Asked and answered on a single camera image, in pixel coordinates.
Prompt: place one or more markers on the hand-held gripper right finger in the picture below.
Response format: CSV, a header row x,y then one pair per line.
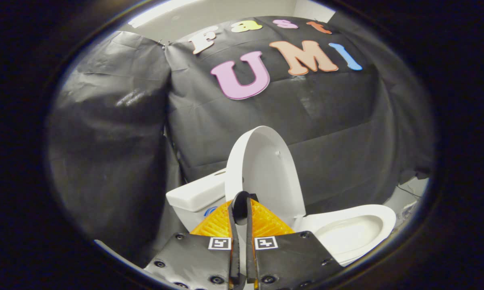
x,y
251,249

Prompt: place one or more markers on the black backdrop cloth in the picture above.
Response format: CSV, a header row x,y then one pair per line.
x,y
326,133

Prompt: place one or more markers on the white toilet lid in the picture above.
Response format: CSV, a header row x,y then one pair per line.
x,y
266,169

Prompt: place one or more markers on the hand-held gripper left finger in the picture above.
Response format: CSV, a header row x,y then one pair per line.
x,y
234,249

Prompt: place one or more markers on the white toilet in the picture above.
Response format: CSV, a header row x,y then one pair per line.
x,y
346,233

